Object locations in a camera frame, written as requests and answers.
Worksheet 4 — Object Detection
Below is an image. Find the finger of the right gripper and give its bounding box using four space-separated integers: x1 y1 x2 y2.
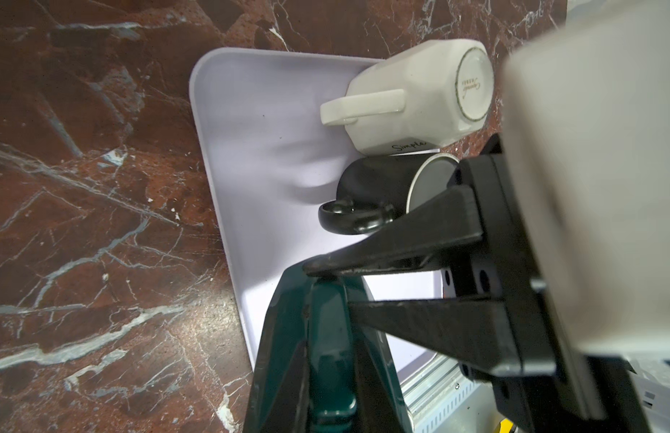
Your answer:
303 185 484 277
349 299 522 376

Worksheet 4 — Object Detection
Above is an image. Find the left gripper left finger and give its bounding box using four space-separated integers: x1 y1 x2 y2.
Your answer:
259 340 310 433

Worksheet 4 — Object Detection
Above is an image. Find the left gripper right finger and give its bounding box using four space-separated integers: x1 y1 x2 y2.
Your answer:
352 329 405 432

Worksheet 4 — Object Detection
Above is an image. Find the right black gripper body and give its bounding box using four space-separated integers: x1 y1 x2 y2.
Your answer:
452 135 606 432

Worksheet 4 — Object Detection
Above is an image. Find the dark green mug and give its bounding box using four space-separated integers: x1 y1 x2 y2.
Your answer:
244 263 413 432

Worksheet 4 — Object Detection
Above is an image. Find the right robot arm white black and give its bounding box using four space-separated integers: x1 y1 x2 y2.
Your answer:
304 1 670 432

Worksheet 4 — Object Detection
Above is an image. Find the black mug white rim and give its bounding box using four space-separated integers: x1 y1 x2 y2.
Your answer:
318 153 460 236

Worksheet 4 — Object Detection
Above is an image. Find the white octagonal mug upside down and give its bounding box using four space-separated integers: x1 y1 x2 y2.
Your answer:
320 39 495 156

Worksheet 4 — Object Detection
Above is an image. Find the lavender rectangular tray mat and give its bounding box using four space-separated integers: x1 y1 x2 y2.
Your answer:
188 47 450 375

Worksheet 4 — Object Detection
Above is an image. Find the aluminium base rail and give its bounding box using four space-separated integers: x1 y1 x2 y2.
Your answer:
401 355 505 432

